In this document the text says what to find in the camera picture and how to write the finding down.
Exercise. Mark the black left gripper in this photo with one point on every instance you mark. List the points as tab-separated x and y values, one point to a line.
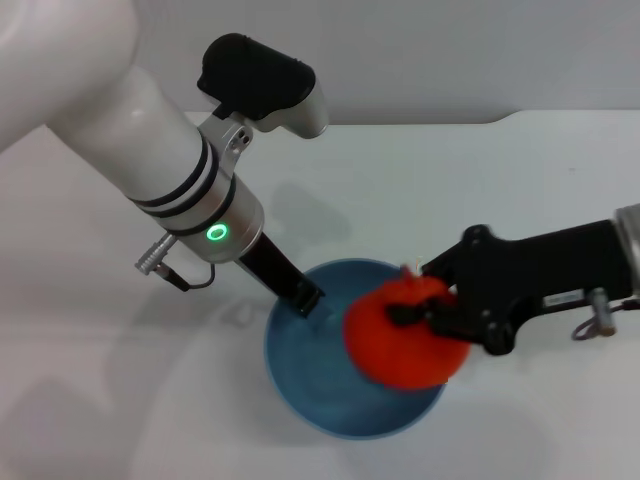
270	270

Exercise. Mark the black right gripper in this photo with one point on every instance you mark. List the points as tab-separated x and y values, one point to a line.
540	275

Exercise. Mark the blue bowl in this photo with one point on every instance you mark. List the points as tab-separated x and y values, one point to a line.
320	380

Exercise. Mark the orange fruit with stem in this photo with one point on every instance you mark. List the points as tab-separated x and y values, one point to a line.
400	355

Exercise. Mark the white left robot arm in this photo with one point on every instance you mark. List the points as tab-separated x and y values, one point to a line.
100	110

